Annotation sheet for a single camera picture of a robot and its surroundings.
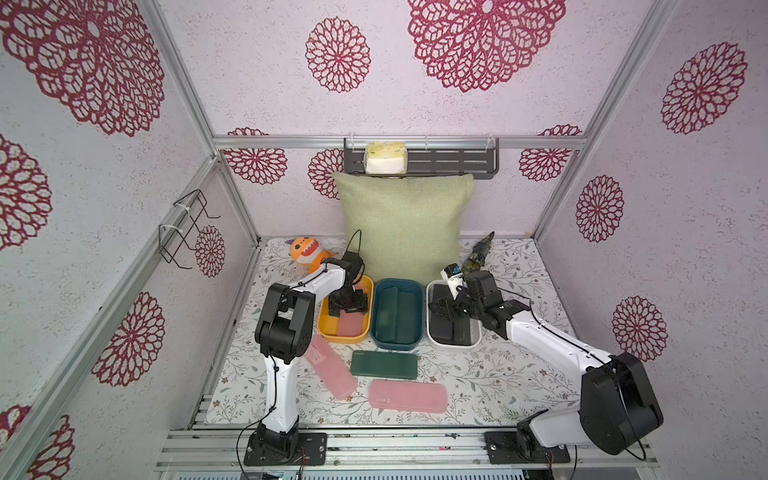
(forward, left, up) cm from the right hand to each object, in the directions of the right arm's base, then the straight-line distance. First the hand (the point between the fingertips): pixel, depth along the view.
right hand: (440, 297), depth 87 cm
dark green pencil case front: (-16, +16, -13) cm, 26 cm away
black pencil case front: (-6, -6, -8) cm, 12 cm away
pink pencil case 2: (-18, +31, -13) cm, 38 cm away
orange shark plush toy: (+22, +45, -4) cm, 50 cm away
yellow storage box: (-4, +35, -11) cm, 37 cm away
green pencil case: (0, +16, -10) cm, 19 cm away
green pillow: (+16, +10, +13) cm, 23 cm away
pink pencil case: (-2, +28, -13) cm, 31 cm away
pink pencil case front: (-24, +8, -12) cm, 28 cm away
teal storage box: (0, +8, -10) cm, 13 cm away
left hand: (+1, +27, -12) cm, 29 cm away
